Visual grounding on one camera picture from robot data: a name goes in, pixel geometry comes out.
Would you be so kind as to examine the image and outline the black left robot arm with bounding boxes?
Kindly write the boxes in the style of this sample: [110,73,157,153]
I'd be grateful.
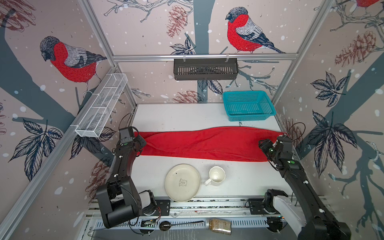
[96,127,146,229]

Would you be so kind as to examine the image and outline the cream ceramic mug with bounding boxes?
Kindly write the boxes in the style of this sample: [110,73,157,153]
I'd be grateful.
[204,166,226,187]

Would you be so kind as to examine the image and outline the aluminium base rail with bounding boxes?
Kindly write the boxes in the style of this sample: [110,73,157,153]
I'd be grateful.
[85,196,335,230]

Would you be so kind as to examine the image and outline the cream round plate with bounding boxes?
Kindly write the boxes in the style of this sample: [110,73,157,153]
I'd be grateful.
[165,164,201,202]

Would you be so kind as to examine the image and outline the glass jar with grains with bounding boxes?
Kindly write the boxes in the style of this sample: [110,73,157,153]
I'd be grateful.
[206,219,232,235]

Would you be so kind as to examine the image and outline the black hanging wall basket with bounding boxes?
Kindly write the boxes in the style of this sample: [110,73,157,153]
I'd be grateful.
[174,58,239,81]

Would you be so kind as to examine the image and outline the red trousers with striped trim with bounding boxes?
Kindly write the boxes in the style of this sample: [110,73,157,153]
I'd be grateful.
[135,127,283,162]

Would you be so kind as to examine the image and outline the white wire mesh shelf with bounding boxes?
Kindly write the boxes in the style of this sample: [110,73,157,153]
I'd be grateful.
[75,73,128,138]

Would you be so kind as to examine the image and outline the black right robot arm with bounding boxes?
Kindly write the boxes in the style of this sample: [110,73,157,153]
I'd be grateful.
[259,136,352,240]

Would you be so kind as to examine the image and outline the black spoon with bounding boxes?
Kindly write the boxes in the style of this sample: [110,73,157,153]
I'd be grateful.
[159,221,205,232]

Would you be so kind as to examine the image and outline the teal plastic basket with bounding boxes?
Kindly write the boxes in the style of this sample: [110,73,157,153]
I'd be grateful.
[223,91,277,122]

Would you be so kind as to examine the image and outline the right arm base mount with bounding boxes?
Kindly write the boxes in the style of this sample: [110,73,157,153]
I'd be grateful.
[245,189,288,215]

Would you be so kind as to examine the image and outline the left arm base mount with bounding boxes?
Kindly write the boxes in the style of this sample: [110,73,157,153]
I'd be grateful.
[139,190,171,217]

